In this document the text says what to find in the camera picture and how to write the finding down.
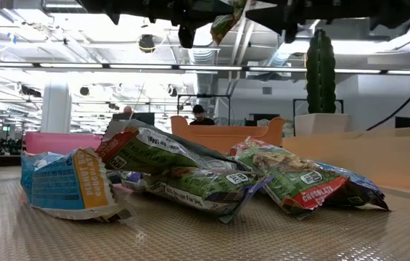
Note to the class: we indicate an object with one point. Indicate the deep orange plastic bin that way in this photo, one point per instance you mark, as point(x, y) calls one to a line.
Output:
point(226, 139)

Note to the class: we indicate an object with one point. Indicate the white pillar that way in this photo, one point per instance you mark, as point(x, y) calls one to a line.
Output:
point(56, 108)

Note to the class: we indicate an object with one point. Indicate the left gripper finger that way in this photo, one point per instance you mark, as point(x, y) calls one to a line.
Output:
point(187, 34)

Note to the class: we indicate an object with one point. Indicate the green and red granola bar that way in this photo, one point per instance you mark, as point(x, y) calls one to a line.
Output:
point(291, 177)

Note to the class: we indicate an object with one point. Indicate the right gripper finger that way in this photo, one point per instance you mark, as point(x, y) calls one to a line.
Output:
point(290, 30)

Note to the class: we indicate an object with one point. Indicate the blue granola bar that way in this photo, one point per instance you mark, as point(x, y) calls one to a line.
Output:
point(63, 185)
point(360, 188)

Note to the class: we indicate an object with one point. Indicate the pink plastic bin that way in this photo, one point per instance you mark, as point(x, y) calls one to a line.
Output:
point(63, 143)

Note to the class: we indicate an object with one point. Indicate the green cactus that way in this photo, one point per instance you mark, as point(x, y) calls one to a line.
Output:
point(320, 72)

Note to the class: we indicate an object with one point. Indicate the white hexagonal plant pot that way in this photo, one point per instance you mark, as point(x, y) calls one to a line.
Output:
point(320, 125)

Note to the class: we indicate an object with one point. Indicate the purple granola bar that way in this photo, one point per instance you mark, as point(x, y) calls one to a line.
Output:
point(134, 177)

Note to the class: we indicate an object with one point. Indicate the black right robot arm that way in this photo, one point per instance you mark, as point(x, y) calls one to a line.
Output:
point(408, 11)

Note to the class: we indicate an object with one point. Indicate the person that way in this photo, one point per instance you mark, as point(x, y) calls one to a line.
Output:
point(127, 109)
point(201, 121)

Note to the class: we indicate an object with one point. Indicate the green and silver granola bar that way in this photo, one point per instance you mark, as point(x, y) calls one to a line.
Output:
point(146, 152)

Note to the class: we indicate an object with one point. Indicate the black monitor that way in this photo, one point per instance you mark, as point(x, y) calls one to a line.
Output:
point(406, 122)

